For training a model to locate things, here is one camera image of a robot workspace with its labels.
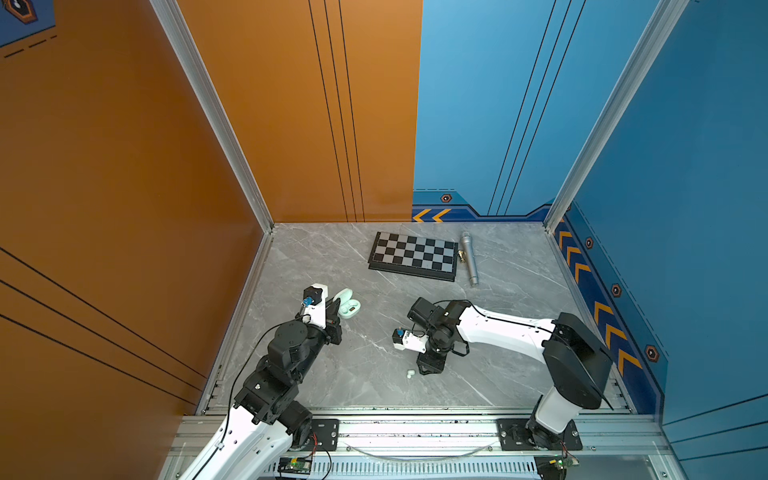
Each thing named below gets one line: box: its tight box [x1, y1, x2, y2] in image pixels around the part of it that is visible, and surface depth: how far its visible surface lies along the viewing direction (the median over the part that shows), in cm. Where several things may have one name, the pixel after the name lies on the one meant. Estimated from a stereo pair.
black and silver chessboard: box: [368, 231, 458, 282], surface depth 108 cm
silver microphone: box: [460, 231, 479, 287], surface depth 110 cm
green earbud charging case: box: [333, 288, 361, 319], surface depth 73 cm
